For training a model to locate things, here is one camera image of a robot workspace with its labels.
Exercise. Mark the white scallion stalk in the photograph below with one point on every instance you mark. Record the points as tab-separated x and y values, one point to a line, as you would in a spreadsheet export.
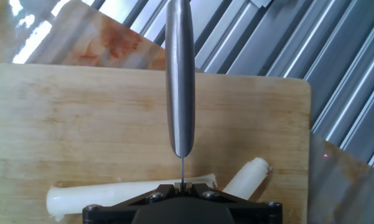
112	194

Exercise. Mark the wooden cutting board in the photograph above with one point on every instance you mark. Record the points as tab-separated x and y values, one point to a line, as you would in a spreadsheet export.
81	124

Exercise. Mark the steel kitchen knife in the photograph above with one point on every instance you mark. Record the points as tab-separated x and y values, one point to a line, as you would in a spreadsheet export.
180	77

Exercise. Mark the orange marble pattern mat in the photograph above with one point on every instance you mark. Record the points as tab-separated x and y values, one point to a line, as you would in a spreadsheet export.
112	40

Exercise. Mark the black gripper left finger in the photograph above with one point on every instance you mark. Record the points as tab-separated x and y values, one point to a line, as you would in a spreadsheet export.
112	213

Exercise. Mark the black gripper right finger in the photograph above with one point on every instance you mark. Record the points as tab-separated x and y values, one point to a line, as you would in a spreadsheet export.
255	213

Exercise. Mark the short white scallion piece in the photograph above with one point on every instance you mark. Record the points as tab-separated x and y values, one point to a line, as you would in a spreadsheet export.
247	177

